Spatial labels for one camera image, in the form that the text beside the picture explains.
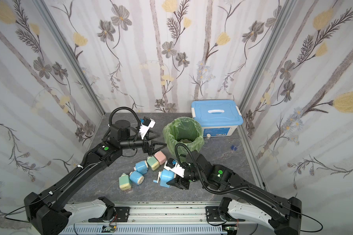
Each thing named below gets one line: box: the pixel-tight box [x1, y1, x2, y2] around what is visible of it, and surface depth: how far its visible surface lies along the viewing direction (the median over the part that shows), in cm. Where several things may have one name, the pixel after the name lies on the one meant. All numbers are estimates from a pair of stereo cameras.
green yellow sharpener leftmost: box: [118, 172, 132, 191], surface depth 80 cm
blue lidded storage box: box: [191, 99, 244, 138], surface depth 100 cm
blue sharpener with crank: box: [152, 168, 176, 188], surface depth 65 cm
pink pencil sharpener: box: [153, 150, 167, 165], surface depth 90 cm
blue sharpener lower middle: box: [128, 170, 145, 186], surface depth 82 cm
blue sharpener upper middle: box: [133, 160, 149, 175], surface depth 86 cm
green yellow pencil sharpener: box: [146, 155, 161, 171], surface depth 88 cm
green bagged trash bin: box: [162, 116, 205, 164], surface depth 87 cm
